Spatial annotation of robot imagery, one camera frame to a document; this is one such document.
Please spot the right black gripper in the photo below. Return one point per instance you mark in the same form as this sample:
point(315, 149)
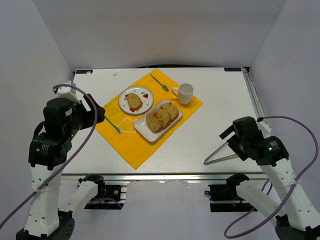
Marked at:
point(233, 143)

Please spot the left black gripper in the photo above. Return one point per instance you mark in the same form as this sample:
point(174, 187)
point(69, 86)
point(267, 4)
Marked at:
point(88, 115)

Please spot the bread slice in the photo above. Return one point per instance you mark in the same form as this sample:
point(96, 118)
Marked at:
point(155, 122)
point(134, 102)
point(171, 109)
point(162, 115)

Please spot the metal tongs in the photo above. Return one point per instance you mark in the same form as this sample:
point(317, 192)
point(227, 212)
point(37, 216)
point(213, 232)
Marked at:
point(216, 158)

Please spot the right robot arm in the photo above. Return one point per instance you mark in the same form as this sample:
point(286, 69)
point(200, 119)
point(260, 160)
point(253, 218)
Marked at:
point(295, 217)

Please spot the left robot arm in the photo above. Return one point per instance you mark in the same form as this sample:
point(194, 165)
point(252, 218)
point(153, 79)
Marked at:
point(51, 142)

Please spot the teal plastic knife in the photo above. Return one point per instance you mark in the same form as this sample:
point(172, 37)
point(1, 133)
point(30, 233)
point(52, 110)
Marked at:
point(114, 126)

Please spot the left blue table sticker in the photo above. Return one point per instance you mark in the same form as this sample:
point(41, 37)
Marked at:
point(84, 71)

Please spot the blue table sticker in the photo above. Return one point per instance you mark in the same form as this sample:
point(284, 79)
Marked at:
point(84, 71)
point(232, 69)

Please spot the white rectangular serving tray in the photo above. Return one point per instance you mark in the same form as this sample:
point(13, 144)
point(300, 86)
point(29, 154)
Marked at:
point(142, 128)

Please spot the round white decorated plate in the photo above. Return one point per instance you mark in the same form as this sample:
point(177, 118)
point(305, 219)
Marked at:
point(145, 95)

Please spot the white ceramic mug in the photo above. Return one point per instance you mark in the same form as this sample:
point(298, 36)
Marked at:
point(184, 93)

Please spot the right blue table sticker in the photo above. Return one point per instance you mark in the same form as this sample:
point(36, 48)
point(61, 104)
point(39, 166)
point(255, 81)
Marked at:
point(232, 69)

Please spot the teal plastic fork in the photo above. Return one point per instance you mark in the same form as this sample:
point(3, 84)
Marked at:
point(164, 87)

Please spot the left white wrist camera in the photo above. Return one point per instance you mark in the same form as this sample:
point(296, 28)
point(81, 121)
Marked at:
point(66, 92)

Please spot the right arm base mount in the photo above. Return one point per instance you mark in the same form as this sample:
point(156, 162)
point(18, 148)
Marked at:
point(224, 198)

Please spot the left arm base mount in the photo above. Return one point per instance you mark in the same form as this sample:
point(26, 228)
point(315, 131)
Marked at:
point(108, 196)

